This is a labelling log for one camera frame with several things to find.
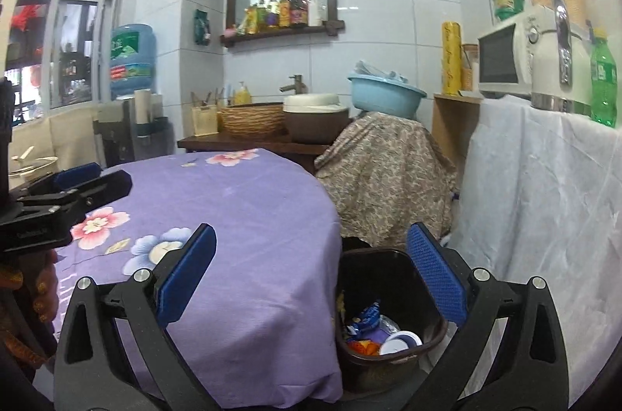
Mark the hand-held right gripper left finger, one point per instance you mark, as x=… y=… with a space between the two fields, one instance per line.
x=187 y=280

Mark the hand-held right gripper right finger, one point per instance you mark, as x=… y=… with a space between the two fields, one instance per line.
x=437 y=275

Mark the yellow soap pump bottle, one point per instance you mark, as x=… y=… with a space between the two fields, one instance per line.
x=243 y=95

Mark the light wooden cabinet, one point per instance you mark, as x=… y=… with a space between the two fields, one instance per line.
x=449 y=134

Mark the blue water jug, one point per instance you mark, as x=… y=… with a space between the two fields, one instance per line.
x=131 y=56

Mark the brown cooker white lid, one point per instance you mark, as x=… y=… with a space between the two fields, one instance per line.
x=313 y=124

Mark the blue snack wrapper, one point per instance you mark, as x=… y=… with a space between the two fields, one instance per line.
x=367 y=318

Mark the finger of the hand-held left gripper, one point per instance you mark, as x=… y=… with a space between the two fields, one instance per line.
x=77 y=175
x=102 y=192

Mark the white pot with lid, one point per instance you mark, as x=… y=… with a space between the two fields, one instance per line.
x=34 y=168

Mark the green packet on wall hook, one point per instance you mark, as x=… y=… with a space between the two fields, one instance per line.
x=201 y=27

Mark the light blue plastic basin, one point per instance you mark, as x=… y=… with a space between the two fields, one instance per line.
x=384 y=97

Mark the beige utensil holder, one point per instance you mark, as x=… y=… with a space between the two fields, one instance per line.
x=204 y=122

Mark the yellow plastic wrap roll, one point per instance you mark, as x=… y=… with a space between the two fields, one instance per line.
x=451 y=61

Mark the purple floral tablecloth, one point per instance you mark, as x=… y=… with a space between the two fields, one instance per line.
x=243 y=245

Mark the green soda bottle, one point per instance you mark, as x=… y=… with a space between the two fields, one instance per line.
x=602 y=85

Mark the brown floral cloth cover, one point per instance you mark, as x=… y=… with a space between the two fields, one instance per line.
x=388 y=177

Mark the white paper roll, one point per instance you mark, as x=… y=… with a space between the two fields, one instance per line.
x=142 y=109

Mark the white plastic sheet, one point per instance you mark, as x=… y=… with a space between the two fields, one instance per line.
x=534 y=207

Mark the woven wicker basket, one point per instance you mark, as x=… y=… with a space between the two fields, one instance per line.
x=250 y=122

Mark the row of condiment bottles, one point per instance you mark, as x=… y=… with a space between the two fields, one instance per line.
x=296 y=10

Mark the white microwave oven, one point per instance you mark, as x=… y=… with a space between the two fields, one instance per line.
x=498 y=61

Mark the sliding glass window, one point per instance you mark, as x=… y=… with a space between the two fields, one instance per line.
x=73 y=51

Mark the bronze faucet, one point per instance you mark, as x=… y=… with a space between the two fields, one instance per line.
x=296 y=85

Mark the person's left hand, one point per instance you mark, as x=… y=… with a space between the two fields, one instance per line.
x=46 y=294

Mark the glass storage jar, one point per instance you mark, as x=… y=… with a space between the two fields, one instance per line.
x=469 y=75

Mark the dark brown trash bin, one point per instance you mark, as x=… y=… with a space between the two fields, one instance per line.
x=374 y=280

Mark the dark wooden counter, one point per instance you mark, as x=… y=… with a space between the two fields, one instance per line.
x=243 y=143

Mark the dark water dispenser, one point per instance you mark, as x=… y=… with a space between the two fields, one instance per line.
x=146 y=143

